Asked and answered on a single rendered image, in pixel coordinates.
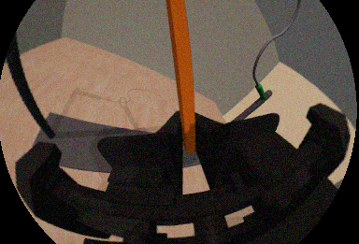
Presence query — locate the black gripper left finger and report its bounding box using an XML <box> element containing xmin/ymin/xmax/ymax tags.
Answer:
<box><xmin>97</xmin><ymin>110</ymin><xmax>183</xmax><ymax>195</ymax></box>

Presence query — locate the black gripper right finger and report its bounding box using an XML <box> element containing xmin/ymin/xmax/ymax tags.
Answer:
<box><xmin>194</xmin><ymin>113</ymin><xmax>280</xmax><ymax>190</ymax></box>

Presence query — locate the orange handle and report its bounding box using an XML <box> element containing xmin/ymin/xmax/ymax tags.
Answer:
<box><xmin>165</xmin><ymin>0</ymin><xmax>195</xmax><ymax>153</ymax></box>

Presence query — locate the thin grey curved wire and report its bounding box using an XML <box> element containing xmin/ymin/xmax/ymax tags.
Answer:
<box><xmin>5</xmin><ymin>0</ymin><xmax>302</xmax><ymax>173</ymax></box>

